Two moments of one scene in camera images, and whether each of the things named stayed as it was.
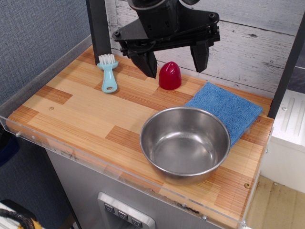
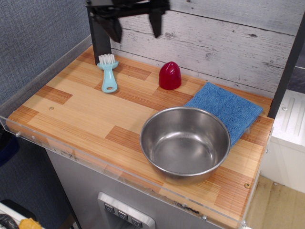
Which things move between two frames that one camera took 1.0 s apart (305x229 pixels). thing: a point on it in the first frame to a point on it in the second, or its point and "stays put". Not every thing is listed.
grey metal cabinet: [82, 184] stays put
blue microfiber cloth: [239, 114] stays put
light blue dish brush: [107, 62] stays put
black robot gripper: [168, 23] to [110, 9]
